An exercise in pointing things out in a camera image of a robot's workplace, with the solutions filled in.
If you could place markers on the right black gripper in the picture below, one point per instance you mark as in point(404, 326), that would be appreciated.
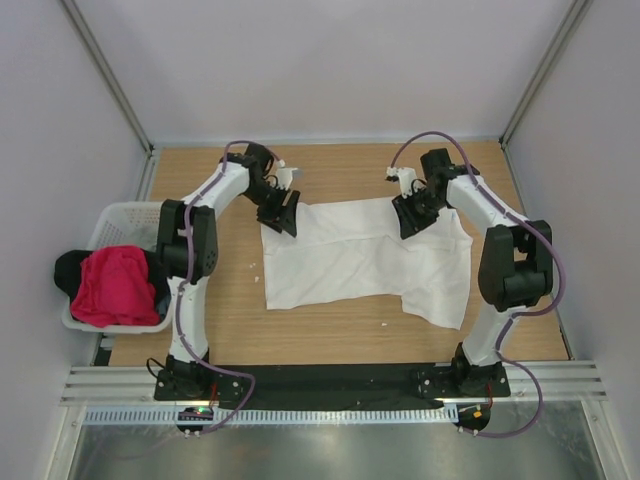
point(410, 224)

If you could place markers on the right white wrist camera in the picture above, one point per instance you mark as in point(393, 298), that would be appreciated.
point(404, 177)

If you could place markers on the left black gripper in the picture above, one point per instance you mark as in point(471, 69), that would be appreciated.
point(284, 221)

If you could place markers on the aluminium rail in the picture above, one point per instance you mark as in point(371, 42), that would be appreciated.
point(559, 381)

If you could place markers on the aluminium frame post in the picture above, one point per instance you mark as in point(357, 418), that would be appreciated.
point(558, 43)
point(105, 71)

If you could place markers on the white t shirt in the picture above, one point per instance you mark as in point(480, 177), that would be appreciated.
point(349, 250)

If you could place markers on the white laundry basket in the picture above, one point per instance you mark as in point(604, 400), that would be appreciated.
point(123, 223)

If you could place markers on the left aluminium frame post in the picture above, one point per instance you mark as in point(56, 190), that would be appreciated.
point(105, 71)

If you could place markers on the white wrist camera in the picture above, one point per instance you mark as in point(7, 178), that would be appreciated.
point(285, 174)
point(404, 177)

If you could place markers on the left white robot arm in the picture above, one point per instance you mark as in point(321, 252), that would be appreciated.
point(187, 247)

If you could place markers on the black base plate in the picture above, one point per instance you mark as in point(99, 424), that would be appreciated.
point(326, 387)

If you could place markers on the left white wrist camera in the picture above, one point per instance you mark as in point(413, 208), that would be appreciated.
point(285, 174)

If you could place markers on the slotted cable duct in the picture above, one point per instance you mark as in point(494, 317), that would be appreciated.
point(192, 416)

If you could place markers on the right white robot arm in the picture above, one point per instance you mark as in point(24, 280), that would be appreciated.
point(515, 270)

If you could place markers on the black shirt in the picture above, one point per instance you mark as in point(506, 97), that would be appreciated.
point(67, 273)

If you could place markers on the pink shirt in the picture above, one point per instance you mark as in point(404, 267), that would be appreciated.
point(119, 286)

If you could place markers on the right aluminium frame post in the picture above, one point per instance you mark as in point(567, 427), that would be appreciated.
point(558, 43)

